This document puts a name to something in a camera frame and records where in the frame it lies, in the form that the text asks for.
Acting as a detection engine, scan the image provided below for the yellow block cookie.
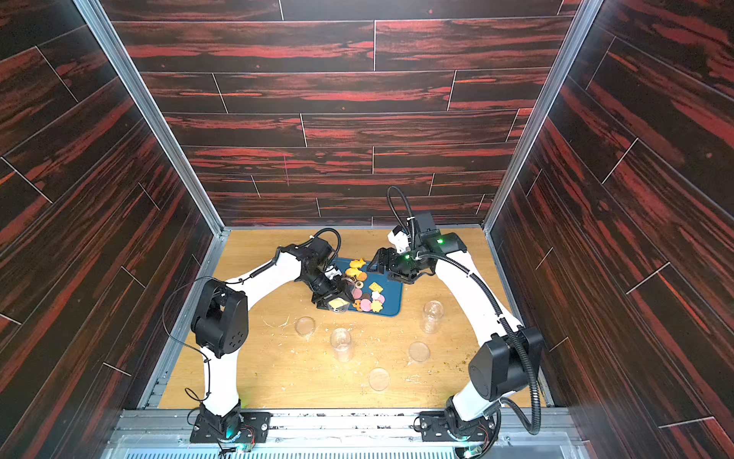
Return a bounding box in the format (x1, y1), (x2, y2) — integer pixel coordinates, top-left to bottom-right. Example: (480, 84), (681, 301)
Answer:
(329, 298), (349, 310)

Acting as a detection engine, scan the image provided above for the aluminium frame post left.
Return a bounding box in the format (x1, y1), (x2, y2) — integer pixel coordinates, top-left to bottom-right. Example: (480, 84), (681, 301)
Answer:
(74, 0), (229, 247)

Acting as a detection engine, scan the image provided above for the clear jar with mixed cookies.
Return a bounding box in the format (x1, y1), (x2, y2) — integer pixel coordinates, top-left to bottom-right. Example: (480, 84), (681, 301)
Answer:
(330, 328), (355, 363)

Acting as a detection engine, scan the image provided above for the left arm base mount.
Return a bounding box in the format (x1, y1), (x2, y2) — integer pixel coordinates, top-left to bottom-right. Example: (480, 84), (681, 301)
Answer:
(189, 404), (273, 452)

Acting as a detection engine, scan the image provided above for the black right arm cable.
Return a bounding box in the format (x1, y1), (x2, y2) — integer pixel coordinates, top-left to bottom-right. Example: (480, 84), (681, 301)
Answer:
(386, 186), (543, 436)

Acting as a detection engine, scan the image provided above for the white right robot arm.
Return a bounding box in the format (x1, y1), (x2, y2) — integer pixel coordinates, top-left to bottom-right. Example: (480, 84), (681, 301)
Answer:
(365, 229), (544, 435)

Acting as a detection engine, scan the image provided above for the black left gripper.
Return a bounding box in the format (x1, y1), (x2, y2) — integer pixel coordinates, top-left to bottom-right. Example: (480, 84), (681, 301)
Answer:
(301, 270), (357, 310)

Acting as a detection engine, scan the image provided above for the teal plastic tray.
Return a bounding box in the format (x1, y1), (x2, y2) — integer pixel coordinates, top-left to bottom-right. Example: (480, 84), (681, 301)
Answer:
(335, 258), (403, 317)

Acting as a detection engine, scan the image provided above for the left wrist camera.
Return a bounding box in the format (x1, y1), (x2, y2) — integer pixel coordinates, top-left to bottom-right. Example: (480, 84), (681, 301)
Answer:
(303, 237), (335, 265)

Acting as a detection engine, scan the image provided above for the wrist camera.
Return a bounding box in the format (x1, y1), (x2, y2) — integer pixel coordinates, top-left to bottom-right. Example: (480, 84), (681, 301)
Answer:
(387, 212), (440, 254)
(303, 237), (335, 265)

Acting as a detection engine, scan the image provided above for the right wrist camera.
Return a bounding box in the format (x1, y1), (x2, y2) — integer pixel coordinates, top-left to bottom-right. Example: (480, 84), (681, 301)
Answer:
(387, 212), (440, 254)

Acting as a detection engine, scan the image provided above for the aluminium frame post right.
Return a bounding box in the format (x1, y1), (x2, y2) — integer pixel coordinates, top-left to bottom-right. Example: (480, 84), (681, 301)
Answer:
(484, 0), (603, 242)

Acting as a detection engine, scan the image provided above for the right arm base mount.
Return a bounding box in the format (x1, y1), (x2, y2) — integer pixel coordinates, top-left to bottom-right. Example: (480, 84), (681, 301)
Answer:
(411, 398), (502, 458)

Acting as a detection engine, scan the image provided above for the aluminium frame post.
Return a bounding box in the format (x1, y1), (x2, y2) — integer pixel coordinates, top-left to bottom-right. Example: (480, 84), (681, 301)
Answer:
(74, 0), (229, 247)
(484, 0), (603, 242)

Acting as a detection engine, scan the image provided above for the clear jar with pink cookie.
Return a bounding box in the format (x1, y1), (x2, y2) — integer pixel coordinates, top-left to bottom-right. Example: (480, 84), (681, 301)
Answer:
(421, 300), (445, 335)

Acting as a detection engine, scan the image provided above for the clear jar with yellow cookies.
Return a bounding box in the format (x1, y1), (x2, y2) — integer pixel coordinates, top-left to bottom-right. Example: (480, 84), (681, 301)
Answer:
(325, 280), (356, 314)

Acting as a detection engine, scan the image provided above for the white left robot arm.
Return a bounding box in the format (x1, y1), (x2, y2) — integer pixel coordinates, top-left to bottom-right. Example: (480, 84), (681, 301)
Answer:
(191, 228), (355, 418)

